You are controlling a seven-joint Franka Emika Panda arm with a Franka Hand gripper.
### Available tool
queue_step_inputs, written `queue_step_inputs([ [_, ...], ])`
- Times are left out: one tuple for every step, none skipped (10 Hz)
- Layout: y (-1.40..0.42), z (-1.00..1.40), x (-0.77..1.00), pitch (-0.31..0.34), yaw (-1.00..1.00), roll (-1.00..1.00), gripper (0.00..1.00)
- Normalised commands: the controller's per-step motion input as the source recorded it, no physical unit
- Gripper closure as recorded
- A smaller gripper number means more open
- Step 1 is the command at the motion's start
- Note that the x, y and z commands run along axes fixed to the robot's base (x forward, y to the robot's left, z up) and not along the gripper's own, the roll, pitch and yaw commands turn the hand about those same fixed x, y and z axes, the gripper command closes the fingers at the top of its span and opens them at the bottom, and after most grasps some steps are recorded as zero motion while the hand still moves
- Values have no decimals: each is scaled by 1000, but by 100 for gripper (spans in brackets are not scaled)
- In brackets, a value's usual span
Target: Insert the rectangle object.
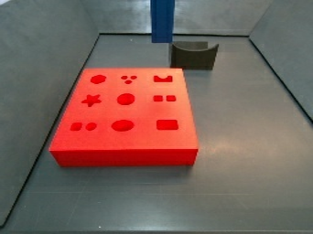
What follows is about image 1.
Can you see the dark grey curved holder block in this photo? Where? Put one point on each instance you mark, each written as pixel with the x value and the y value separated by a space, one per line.
pixel 192 55

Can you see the blue rectangular peg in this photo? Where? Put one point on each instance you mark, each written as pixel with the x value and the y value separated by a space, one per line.
pixel 161 20

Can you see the red shape-sorting block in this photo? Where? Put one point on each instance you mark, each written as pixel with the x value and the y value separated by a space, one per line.
pixel 128 117

